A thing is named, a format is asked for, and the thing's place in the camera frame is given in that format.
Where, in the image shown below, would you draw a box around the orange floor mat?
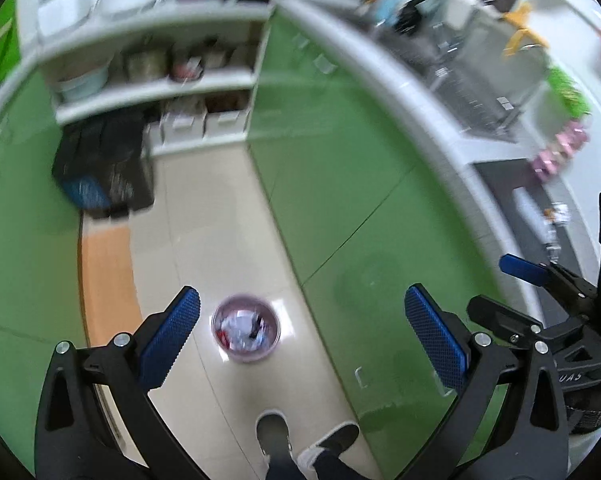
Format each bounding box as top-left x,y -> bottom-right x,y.
79,224 -> 144,347

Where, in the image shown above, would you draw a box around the metal pot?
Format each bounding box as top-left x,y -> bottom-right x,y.
123,44 -> 170,82

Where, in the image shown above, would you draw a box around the green plastic basket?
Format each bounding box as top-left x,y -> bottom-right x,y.
545,66 -> 592,117

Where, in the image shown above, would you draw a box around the stainless steel sink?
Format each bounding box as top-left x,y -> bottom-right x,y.
381,35 -> 527,144

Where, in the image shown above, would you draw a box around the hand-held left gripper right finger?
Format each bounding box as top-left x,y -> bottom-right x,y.
401,284 -> 569,480

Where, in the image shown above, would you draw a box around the black bag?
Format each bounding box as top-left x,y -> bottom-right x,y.
52,109 -> 157,219

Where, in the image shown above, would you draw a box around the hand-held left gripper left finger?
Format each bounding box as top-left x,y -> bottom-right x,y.
34,285 -> 204,480

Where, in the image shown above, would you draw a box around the pale enamel bowl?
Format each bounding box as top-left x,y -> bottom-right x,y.
55,66 -> 112,107

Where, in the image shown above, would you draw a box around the blue bottle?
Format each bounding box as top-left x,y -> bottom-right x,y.
375,0 -> 407,24

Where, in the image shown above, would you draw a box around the translucent plastic lid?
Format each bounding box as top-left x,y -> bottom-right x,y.
512,187 -> 550,242

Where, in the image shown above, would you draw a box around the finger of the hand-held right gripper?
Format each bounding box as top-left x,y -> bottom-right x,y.
467,294 -> 556,350
499,254 -> 601,317

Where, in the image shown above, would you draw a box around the dark dish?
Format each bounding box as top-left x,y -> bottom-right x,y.
170,44 -> 207,82

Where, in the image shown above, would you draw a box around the clear plastic bottle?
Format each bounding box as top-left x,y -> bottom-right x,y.
543,225 -> 565,264

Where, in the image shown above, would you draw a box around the pink round bin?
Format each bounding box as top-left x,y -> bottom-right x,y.
211,295 -> 282,364

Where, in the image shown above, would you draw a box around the yellow drain rack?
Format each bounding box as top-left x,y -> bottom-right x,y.
501,2 -> 550,59

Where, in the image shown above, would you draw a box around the pink stacked container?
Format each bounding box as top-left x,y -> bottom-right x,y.
528,120 -> 590,177

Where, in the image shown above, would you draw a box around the dark hanging cloth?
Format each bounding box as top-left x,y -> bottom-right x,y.
395,0 -> 432,37

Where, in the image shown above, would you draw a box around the green cabinet door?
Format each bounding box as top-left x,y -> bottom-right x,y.
0,0 -> 90,463

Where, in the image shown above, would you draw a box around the black shoe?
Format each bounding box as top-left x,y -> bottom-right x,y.
256,410 -> 292,467
298,422 -> 361,469

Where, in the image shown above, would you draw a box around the white storage boxes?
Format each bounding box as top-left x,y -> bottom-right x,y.
148,94 -> 252,152

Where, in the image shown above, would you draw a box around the crumpled paper ball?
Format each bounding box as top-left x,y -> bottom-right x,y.
543,203 -> 572,224

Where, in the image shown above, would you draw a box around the green counter cabinet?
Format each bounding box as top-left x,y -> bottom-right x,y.
247,2 -> 512,480

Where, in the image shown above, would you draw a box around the white shelf unit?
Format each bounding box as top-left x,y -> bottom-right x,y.
18,0 -> 274,157

